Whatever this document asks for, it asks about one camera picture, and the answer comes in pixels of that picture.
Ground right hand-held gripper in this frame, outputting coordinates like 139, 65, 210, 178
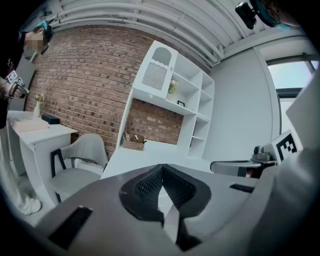
209, 129, 301, 178

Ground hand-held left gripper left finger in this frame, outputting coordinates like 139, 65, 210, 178
33, 163, 184, 256

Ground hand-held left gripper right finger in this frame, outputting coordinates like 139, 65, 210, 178
162, 163, 262, 252

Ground gray chair with black legs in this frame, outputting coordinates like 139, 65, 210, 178
49, 133, 110, 204

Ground white shelf cabinet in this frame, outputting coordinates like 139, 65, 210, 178
101, 39, 216, 180

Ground brown wooden desk organizer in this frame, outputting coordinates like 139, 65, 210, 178
121, 134, 148, 152

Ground white side desk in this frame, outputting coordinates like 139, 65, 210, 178
6, 109, 79, 205

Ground pink vase with flowers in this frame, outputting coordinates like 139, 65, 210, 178
166, 79, 179, 101

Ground black box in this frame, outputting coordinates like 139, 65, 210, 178
41, 114, 61, 125

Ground beige flat box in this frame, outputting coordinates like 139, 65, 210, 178
11, 119, 50, 133

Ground window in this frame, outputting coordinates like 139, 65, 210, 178
266, 58, 320, 141

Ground white vase with dried flowers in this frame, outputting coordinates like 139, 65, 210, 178
33, 93, 46, 118

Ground louvered white cabinet door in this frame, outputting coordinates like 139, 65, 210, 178
141, 46, 179, 92

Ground blue face mask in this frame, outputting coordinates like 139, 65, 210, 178
274, 21, 294, 33

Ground person's head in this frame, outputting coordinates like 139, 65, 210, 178
249, 0, 302, 32

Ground white ceiling pipes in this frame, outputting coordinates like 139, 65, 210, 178
47, 0, 224, 66

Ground black head camera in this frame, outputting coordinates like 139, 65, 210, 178
234, 1, 258, 30

